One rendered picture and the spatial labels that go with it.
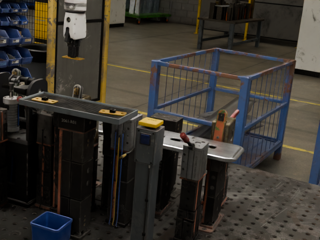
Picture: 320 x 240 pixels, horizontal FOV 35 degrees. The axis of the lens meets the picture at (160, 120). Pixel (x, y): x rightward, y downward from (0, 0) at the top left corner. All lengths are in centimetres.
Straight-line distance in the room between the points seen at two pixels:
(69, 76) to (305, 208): 354
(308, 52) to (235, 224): 778
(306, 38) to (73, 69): 536
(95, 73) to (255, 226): 393
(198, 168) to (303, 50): 806
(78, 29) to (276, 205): 108
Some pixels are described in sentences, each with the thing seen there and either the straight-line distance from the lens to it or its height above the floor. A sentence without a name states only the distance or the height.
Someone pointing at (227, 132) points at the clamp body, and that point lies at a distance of 197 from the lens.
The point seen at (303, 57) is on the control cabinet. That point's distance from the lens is 966.
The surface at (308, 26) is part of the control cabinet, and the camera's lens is 960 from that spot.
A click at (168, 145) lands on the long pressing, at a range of 182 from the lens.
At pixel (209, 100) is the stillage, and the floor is 43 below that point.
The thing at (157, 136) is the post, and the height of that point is 112.
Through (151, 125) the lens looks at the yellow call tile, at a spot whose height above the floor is 116.
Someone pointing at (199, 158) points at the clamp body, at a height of 102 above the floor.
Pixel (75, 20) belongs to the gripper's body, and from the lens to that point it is 194.
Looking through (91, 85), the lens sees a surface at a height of 33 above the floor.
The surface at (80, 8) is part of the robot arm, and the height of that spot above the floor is 145.
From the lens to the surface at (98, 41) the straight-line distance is 562.
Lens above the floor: 160
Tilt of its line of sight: 16 degrees down
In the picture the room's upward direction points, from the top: 5 degrees clockwise
